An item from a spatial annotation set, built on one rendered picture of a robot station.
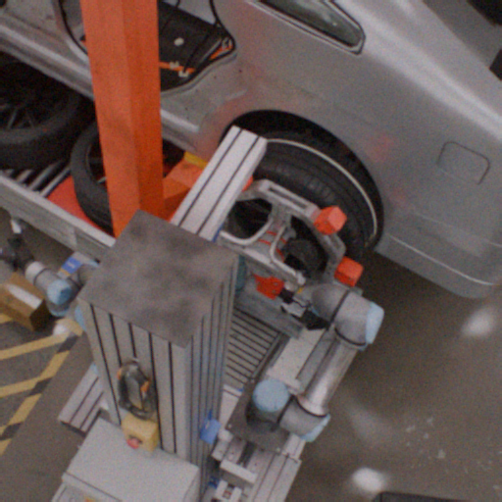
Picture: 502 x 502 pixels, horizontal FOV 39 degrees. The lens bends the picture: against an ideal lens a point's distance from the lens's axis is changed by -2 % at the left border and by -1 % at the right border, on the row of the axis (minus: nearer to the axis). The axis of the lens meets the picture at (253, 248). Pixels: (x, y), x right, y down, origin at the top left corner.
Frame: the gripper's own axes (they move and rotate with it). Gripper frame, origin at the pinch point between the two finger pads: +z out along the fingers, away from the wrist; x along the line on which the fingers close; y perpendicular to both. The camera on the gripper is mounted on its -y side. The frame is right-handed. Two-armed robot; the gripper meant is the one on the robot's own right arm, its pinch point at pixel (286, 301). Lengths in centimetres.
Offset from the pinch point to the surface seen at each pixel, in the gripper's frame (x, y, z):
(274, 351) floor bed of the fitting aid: -12, -75, 4
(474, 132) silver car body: -47, 78, -34
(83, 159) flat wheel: -31, -33, 128
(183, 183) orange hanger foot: -35, -15, 71
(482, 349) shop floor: -75, -83, -87
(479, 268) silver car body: -46, 16, -59
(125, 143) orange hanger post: 6, 55, 69
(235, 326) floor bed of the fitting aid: -14, -77, 27
